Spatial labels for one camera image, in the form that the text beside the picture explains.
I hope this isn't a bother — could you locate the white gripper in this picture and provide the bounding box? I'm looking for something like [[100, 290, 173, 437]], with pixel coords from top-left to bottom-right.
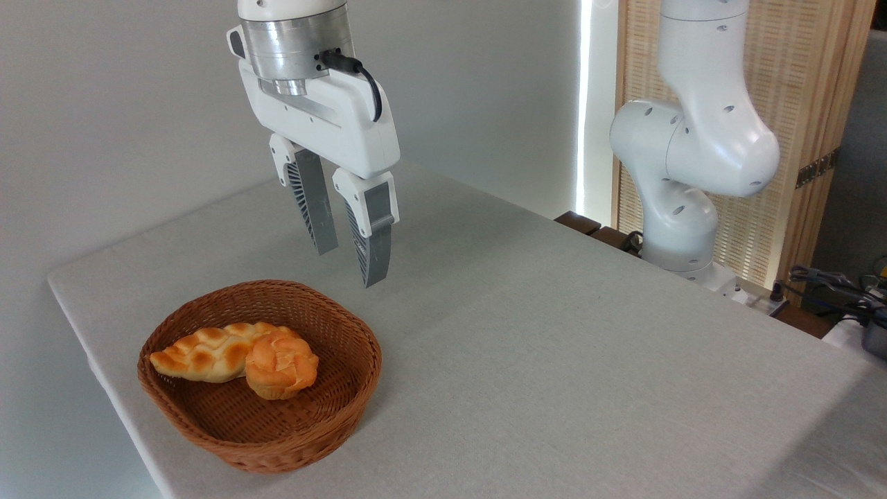
[[238, 59, 401, 289]]

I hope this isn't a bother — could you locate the round bread bun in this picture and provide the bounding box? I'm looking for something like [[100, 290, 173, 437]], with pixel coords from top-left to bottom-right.
[[245, 330, 320, 401]]

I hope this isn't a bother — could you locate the long braided bread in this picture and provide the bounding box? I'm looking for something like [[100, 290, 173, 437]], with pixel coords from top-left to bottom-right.
[[150, 322, 302, 384]]

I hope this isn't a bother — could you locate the brown wicker basket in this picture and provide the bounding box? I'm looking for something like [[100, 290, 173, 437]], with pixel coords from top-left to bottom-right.
[[137, 279, 383, 475]]

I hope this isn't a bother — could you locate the dark brown wooden furniture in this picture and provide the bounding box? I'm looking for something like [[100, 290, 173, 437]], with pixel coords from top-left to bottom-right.
[[554, 211, 644, 258]]

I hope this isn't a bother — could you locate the metal screen hinge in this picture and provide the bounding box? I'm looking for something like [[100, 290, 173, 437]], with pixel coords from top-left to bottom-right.
[[795, 148, 841, 190]]

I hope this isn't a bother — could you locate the wooden lattice folding screen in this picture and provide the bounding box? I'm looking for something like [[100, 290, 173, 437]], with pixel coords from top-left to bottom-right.
[[612, 0, 878, 293]]

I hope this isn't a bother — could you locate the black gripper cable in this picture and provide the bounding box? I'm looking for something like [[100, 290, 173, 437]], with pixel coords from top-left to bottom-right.
[[319, 48, 383, 123]]

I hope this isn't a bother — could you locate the black cable bundle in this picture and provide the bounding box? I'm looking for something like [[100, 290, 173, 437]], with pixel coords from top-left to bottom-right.
[[771, 265, 887, 328]]

